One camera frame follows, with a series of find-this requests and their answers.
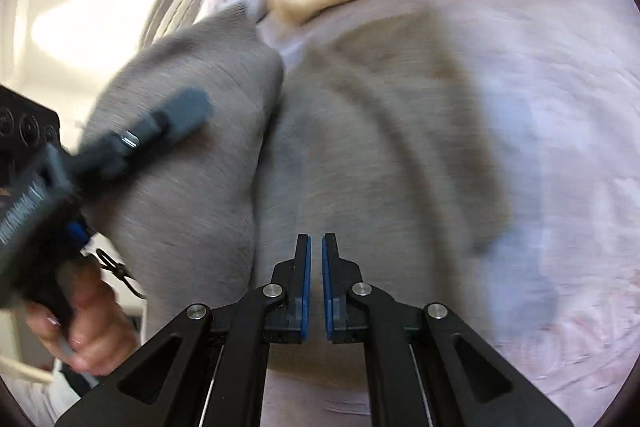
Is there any olive green knit sweater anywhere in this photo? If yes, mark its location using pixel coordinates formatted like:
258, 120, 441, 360
79, 3, 511, 348

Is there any person's left hand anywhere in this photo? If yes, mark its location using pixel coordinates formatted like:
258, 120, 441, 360
24, 256, 139, 376

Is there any lavender embossed bed cover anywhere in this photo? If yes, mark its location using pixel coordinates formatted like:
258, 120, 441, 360
200, 0, 639, 426

